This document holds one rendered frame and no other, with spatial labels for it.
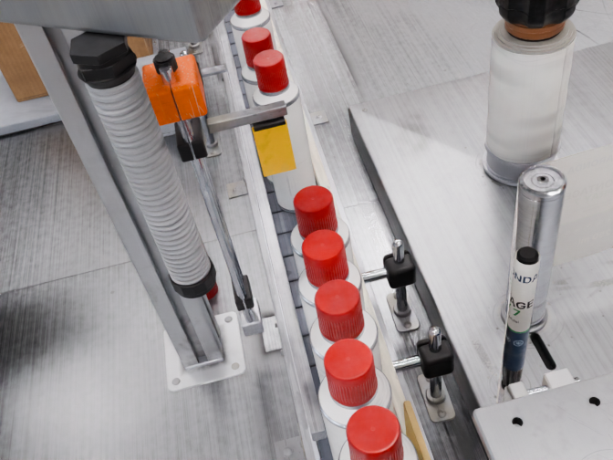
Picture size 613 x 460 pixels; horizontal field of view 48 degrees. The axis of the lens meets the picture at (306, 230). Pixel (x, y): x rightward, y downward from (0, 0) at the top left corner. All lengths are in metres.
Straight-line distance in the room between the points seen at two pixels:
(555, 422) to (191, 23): 0.27
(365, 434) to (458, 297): 0.34
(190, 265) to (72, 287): 0.45
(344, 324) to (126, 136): 0.20
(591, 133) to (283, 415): 0.52
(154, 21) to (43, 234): 0.68
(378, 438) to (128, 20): 0.27
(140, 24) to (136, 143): 0.08
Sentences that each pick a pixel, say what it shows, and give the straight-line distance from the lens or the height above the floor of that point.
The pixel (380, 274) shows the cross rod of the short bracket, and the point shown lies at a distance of 0.72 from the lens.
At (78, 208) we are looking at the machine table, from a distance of 1.04.
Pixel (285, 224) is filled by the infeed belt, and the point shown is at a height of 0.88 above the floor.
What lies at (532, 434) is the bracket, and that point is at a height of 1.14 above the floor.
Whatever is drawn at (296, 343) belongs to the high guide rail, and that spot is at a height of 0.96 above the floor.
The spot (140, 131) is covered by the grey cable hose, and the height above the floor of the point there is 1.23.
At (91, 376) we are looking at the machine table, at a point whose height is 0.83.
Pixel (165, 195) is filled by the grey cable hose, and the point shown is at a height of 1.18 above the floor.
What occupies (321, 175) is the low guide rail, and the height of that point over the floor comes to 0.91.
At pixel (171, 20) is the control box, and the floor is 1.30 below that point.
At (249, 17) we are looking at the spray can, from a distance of 0.89.
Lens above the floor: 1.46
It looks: 45 degrees down
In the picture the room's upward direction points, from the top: 12 degrees counter-clockwise
